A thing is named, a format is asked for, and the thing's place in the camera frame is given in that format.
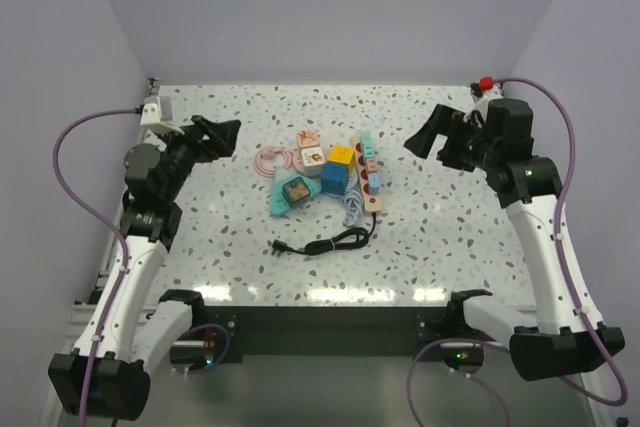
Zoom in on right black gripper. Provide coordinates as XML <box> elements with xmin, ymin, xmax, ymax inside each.
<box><xmin>404</xmin><ymin>104</ymin><xmax>499</xmax><ymax>173</ymax></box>

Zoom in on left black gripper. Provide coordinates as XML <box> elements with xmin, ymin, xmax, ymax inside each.
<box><xmin>157</xmin><ymin>115</ymin><xmax>239</xmax><ymax>202</ymax></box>

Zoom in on light teal charger plug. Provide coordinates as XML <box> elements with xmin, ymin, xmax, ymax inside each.
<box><xmin>359</xmin><ymin>131</ymin><xmax>376</xmax><ymax>159</ymax></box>

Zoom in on beige power strip red sockets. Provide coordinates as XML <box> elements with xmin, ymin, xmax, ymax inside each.
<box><xmin>352</xmin><ymin>131</ymin><xmax>384</xmax><ymax>216</ymax></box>

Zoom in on blue charger plug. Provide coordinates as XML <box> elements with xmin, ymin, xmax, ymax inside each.
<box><xmin>368</xmin><ymin>172</ymin><xmax>382</xmax><ymax>196</ymax></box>

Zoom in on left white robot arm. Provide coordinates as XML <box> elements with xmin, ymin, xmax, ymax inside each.
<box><xmin>48</xmin><ymin>115</ymin><xmax>241</xmax><ymax>423</ymax></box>

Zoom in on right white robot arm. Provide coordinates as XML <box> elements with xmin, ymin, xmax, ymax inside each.
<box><xmin>404</xmin><ymin>98</ymin><xmax>625</xmax><ymax>381</ymax></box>

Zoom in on pink cube socket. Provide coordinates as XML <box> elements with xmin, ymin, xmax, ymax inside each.
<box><xmin>297</xmin><ymin>129</ymin><xmax>320</xmax><ymax>149</ymax></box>

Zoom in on white cube socket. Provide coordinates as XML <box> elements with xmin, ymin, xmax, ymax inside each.
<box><xmin>300</xmin><ymin>146</ymin><xmax>326</xmax><ymax>177</ymax></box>

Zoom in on yellow cube socket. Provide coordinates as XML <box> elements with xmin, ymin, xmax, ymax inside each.
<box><xmin>328</xmin><ymin>145</ymin><xmax>356</xmax><ymax>171</ymax></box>

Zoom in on blue cube socket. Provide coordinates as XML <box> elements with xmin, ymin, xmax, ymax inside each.
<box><xmin>321</xmin><ymin>161</ymin><xmax>350</xmax><ymax>196</ymax></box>

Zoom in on teal triangular power strip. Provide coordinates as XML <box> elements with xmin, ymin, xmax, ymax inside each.
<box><xmin>270</xmin><ymin>167</ymin><xmax>322</xmax><ymax>217</ymax></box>

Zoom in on pink coiled cable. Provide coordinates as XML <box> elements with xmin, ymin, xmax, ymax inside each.
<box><xmin>254</xmin><ymin>145</ymin><xmax>296</xmax><ymax>178</ymax></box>

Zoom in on light blue coiled cable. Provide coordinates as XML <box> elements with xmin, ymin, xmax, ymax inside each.
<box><xmin>340</xmin><ymin>189</ymin><xmax>365</xmax><ymax>228</ymax></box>

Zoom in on black power cord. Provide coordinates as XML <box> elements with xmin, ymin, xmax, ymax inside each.
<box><xmin>271</xmin><ymin>212</ymin><xmax>379</xmax><ymax>258</ymax></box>

